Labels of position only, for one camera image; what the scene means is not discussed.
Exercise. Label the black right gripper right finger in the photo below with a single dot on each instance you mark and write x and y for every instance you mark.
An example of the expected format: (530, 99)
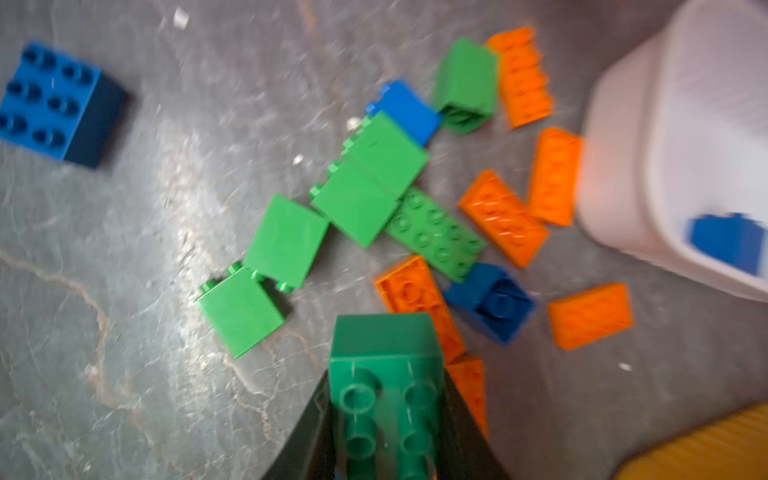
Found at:
(465, 453)

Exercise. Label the blue lego brick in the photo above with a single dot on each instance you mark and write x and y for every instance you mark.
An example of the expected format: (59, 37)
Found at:
(734, 239)

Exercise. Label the green lego large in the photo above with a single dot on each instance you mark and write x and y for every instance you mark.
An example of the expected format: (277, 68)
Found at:
(366, 183)

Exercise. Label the yellow plastic bin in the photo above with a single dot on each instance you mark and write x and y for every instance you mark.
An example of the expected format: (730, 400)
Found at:
(732, 448)

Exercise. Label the white plastic bin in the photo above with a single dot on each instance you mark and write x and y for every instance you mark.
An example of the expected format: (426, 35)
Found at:
(675, 130)

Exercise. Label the orange lego stack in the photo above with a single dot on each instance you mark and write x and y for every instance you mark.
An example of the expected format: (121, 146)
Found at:
(467, 373)

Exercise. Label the green studded lego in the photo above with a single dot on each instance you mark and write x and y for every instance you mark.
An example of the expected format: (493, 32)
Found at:
(426, 229)

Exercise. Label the blue lego cluster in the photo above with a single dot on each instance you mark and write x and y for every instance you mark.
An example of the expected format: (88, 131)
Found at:
(406, 108)

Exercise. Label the green lego small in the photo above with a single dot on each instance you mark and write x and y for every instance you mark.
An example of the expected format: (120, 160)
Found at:
(466, 84)

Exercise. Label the green lego lowest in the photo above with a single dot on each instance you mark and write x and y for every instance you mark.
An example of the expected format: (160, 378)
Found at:
(239, 309)

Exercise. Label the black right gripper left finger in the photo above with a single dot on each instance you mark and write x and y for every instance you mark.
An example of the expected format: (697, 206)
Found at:
(308, 452)

